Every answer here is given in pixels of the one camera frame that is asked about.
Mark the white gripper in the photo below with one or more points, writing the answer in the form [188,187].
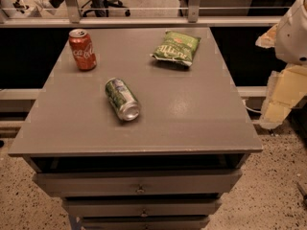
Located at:
[293,37]

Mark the green soda can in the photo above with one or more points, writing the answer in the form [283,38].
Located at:
[123,101]

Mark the red cola can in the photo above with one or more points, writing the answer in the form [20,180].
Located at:
[82,49]

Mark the green chip bag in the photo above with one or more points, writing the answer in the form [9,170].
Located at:
[177,47]

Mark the grey drawer cabinet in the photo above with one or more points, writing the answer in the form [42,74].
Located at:
[165,170]

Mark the metal railing frame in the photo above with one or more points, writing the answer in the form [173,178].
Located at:
[71,16]

